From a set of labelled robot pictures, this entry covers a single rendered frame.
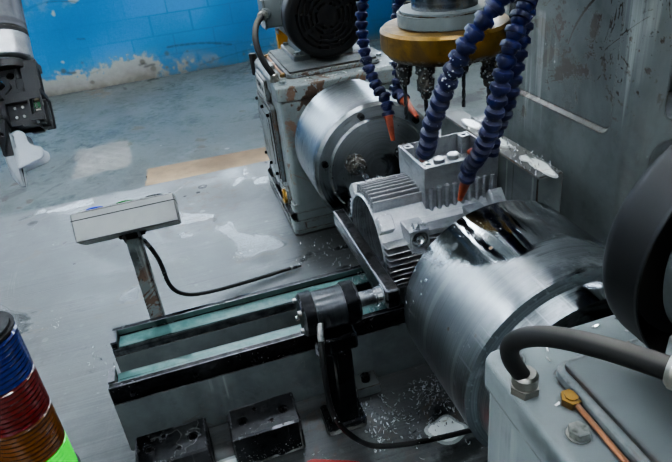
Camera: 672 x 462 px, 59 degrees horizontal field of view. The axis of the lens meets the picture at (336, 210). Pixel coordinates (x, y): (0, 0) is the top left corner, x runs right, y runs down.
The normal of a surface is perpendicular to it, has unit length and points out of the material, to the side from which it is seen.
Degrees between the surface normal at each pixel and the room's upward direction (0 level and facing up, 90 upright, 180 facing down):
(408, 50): 90
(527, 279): 21
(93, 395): 0
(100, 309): 0
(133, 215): 58
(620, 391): 0
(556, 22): 90
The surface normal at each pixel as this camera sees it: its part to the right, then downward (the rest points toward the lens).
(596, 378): -0.11, -0.87
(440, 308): -0.89, -0.22
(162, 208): 0.18, -0.11
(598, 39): -0.95, 0.22
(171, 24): 0.29, 0.43
